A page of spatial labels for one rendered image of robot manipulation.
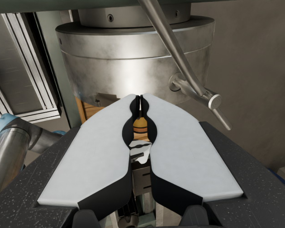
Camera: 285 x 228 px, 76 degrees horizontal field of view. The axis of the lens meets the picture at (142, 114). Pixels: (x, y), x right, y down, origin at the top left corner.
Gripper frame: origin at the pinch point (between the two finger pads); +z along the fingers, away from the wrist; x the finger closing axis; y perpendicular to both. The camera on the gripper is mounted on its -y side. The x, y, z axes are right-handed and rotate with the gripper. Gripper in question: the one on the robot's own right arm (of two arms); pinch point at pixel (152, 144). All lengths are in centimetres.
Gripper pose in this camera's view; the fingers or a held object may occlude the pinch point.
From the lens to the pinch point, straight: 58.3
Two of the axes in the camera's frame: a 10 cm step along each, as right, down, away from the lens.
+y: 0.4, 8.4, 5.4
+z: 9.6, -1.7, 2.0
